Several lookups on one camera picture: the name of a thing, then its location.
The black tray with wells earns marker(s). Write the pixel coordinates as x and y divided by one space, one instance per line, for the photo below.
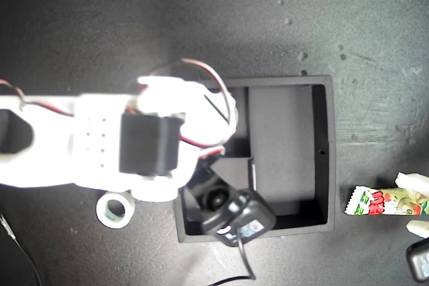
285 138

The green red snack bar wrapper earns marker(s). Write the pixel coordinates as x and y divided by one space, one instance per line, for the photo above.
378 203

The white tape roll green core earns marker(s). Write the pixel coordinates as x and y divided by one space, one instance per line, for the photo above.
102 215

